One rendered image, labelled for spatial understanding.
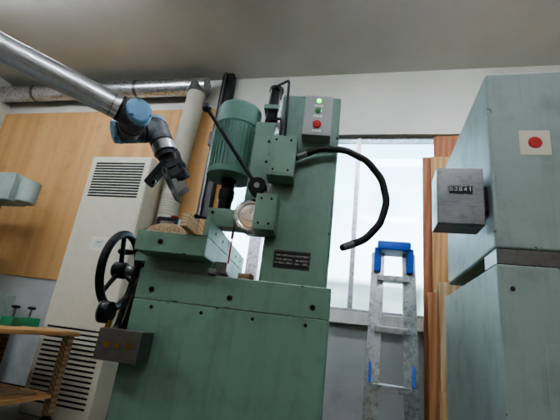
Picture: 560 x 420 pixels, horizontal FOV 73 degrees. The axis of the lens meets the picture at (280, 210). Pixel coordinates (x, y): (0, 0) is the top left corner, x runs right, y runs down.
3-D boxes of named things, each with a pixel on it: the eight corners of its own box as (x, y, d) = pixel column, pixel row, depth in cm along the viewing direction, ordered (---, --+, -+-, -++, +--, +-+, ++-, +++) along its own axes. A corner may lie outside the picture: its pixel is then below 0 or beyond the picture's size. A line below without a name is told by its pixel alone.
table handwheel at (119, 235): (82, 258, 118) (98, 327, 132) (142, 265, 116) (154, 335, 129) (127, 216, 144) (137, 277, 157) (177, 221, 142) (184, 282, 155)
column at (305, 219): (265, 292, 143) (286, 125, 165) (324, 299, 140) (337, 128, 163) (257, 284, 121) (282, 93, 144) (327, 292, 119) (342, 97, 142)
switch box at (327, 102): (302, 142, 137) (306, 104, 142) (329, 144, 136) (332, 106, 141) (301, 133, 131) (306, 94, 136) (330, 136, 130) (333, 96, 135)
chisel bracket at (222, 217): (208, 233, 143) (212, 212, 146) (245, 237, 142) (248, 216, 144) (203, 228, 136) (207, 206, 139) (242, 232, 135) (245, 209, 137)
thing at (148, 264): (183, 285, 154) (185, 276, 156) (233, 291, 152) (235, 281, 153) (142, 268, 117) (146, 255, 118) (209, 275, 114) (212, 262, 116)
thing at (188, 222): (225, 266, 158) (227, 257, 159) (230, 267, 157) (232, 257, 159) (179, 225, 101) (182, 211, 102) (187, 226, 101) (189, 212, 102)
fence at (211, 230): (238, 271, 166) (240, 258, 167) (242, 271, 165) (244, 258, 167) (202, 235, 109) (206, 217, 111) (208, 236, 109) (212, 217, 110)
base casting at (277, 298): (181, 308, 154) (185, 286, 157) (322, 326, 148) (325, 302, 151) (132, 297, 111) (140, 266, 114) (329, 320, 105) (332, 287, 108)
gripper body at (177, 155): (184, 171, 141) (174, 144, 145) (162, 180, 141) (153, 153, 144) (191, 178, 148) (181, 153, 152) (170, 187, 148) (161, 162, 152)
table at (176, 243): (172, 277, 167) (175, 263, 169) (240, 285, 164) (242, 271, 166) (101, 245, 110) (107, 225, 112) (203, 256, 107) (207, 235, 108)
